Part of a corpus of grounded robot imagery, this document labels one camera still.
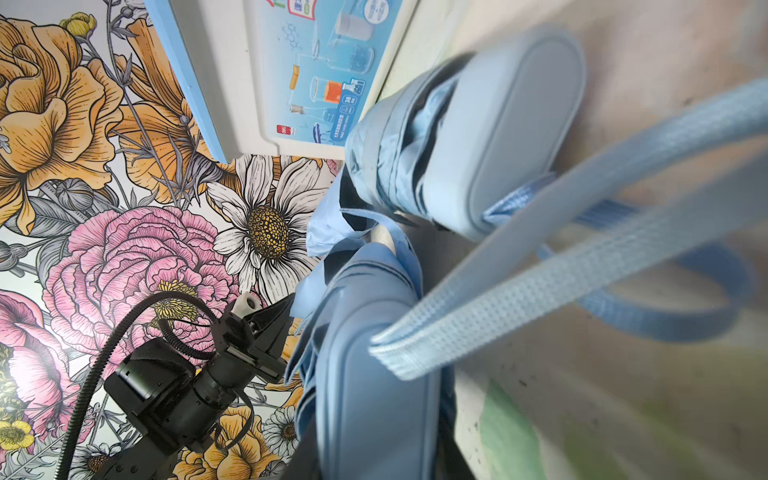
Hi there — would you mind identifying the blue umbrella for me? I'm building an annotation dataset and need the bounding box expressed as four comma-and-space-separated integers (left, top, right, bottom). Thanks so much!
346, 27, 767, 358
288, 79, 767, 479

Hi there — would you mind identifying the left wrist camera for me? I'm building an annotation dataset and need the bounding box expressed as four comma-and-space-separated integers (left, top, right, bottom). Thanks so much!
230, 292, 263, 319

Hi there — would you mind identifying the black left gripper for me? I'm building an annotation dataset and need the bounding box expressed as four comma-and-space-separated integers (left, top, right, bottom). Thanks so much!
209, 294, 295, 384

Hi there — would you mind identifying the blue lidded plastic storage box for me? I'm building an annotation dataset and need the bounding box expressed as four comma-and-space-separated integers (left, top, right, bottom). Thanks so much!
146, 0, 416, 163

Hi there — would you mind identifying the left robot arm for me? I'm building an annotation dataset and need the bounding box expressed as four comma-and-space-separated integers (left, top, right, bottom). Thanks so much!
96, 292, 295, 479

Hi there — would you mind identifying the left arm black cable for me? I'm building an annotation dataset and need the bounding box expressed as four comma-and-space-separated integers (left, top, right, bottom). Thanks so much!
52, 290, 256, 480

